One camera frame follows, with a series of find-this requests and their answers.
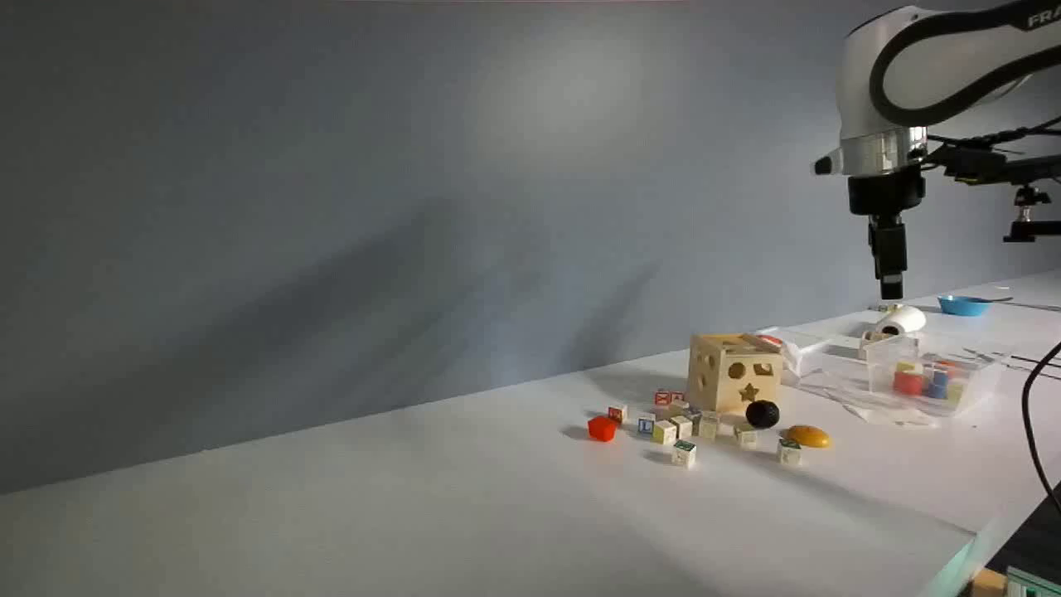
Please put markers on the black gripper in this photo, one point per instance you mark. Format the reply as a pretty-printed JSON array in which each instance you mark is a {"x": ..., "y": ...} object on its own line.
[{"x": 884, "y": 193}]

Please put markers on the orange block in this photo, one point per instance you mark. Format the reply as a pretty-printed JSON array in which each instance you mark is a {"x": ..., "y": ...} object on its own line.
[{"x": 602, "y": 428}]

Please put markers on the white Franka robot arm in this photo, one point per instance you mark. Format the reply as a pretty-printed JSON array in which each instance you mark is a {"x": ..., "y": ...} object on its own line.
[{"x": 874, "y": 87}]

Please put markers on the clear plastic block container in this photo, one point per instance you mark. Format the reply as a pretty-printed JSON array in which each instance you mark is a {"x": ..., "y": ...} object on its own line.
[{"x": 933, "y": 383}]

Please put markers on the yellow dome shape block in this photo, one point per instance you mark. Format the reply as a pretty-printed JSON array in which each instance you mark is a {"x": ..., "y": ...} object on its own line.
[{"x": 808, "y": 437}]

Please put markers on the black round shape block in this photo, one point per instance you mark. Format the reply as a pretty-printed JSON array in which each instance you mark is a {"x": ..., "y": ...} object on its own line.
[{"x": 763, "y": 416}]

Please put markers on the white wooden alphabet block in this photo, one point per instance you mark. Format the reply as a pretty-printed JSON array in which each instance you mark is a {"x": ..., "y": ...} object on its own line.
[{"x": 791, "y": 455}]

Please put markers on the globe drawing alphabet block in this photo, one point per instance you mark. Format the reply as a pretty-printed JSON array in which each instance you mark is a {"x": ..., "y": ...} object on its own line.
[{"x": 747, "y": 441}]

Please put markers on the blue letter X block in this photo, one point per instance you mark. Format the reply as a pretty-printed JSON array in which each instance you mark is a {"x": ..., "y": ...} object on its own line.
[{"x": 709, "y": 427}]

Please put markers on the letter Z alphabet block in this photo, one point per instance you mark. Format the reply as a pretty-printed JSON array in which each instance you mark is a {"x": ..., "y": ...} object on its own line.
[{"x": 684, "y": 427}]

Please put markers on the red letter A block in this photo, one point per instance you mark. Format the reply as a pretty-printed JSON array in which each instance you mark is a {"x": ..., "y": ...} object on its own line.
[{"x": 662, "y": 400}]

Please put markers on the green edged alphabet block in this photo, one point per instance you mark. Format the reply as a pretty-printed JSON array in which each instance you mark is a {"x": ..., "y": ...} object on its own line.
[{"x": 689, "y": 452}]

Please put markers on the letter O alphabet block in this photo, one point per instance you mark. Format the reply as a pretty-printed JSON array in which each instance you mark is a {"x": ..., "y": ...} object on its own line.
[{"x": 664, "y": 432}]

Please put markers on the number 2 block blue side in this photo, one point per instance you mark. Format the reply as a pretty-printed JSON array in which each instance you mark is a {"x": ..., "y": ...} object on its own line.
[{"x": 644, "y": 427}]

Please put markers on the white roll object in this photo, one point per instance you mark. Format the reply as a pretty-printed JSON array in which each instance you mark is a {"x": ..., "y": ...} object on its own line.
[{"x": 901, "y": 320}]

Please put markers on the blue bowl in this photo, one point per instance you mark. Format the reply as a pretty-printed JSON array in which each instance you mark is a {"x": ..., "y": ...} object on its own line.
[{"x": 962, "y": 307}]

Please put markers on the clear plastic bag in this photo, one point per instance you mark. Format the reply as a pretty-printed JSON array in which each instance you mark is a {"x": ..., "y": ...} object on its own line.
[{"x": 840, "y": 393}]

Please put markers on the wooden shape sorter box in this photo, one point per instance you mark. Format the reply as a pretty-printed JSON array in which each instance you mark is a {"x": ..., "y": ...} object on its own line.
[{"x": 732, "y": 369}]

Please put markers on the small wooden piece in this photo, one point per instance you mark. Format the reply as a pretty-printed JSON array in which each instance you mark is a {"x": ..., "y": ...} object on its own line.
[{"x": 989, "y": 581}]

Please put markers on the teal box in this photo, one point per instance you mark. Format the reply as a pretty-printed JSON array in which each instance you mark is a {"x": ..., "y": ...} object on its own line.
[{"x": 1033, "y": 585}]

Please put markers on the black camera stand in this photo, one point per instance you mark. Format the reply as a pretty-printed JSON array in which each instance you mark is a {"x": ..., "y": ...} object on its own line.
[{"x": 1033, "y": 231}]

